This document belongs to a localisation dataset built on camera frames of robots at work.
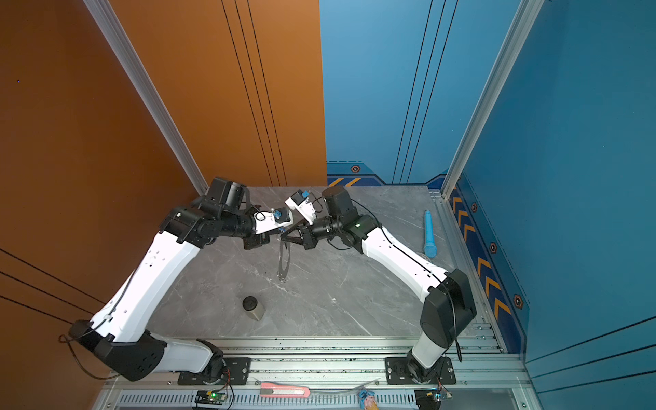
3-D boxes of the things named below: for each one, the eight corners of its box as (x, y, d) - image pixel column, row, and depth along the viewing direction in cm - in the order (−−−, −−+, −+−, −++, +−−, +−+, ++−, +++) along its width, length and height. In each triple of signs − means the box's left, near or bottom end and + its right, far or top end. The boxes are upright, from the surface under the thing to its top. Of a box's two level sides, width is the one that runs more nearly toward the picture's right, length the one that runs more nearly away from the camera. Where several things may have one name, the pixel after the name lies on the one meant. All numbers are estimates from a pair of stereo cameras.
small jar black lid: (250, 320, 85) (241, 309, 76) (253, 308, 88) (244, 295, 79) (263, 320, 85) (255, 309, 76) (265, 308, 88) (258, 295, 79)
